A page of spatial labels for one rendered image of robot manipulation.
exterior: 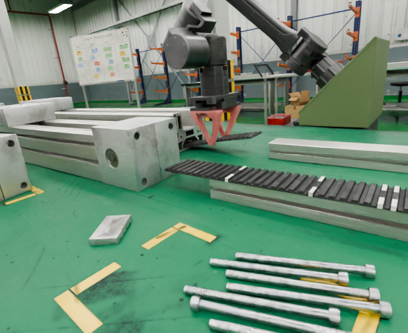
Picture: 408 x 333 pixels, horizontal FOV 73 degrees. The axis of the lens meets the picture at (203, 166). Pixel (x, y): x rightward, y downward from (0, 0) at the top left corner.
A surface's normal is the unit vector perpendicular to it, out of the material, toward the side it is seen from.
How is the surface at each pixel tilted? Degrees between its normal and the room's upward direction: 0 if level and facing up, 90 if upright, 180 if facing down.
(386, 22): 90
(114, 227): 0
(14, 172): 90
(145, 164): 90
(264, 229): 0
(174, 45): 90
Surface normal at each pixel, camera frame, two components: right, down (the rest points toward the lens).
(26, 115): 0.81, 0.12
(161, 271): -0.08, -0.95
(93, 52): -0.35, 0.27
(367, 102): -0.61, 0.29
